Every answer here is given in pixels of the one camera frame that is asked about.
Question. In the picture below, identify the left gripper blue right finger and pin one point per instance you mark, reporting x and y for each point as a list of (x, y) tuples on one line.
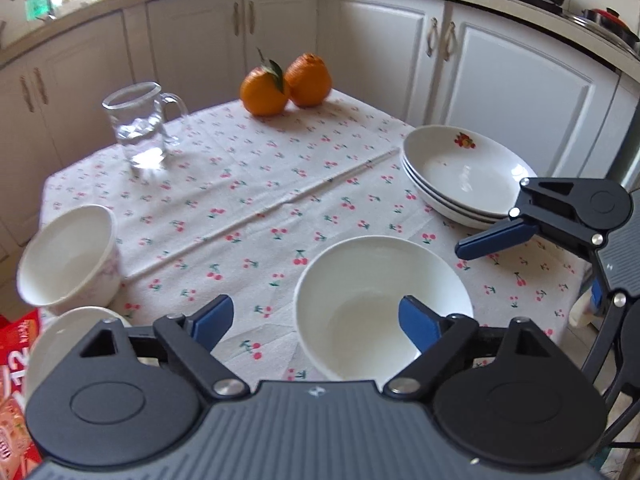
[(420, 324)]

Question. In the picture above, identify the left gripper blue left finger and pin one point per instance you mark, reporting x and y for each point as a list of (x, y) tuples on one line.
[(208, 325)]

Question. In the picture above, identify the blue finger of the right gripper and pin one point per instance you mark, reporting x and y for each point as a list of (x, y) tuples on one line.
[(502, 235)]

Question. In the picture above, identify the white floral bowl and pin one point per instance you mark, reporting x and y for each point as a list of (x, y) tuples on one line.
[(72, 262)]

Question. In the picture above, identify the large white fruit-pattern plate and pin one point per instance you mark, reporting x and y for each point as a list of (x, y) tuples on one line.
[(446, 211)]

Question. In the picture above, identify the stained white fruit-pattern plate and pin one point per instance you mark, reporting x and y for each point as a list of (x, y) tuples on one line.
[(471, 213)]

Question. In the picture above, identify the white kitchen cabinets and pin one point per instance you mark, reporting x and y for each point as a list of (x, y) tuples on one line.
[(541, 85)]

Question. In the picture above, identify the cherry-print tablecloth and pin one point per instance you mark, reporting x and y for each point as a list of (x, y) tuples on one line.
[(244, 206)]

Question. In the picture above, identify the red cardboard box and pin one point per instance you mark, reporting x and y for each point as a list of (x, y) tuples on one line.
[(19, 455)]

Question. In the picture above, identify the red lidded pot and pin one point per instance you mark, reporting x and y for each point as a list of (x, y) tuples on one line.
[(610, 20)]

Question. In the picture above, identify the glass mug with water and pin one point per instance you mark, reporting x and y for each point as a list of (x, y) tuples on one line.
[(137, 117)]

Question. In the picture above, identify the bumpy orange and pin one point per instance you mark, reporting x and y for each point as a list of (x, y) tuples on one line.
[(309, 80)]

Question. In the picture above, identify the orange with leaf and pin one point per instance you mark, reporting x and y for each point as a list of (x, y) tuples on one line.
[(264, 92)]

